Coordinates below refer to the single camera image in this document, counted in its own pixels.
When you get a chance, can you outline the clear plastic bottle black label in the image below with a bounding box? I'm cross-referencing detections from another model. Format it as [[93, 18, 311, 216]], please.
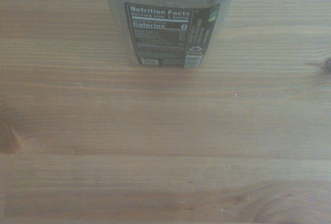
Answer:
[[102, 0, 238, 69]]

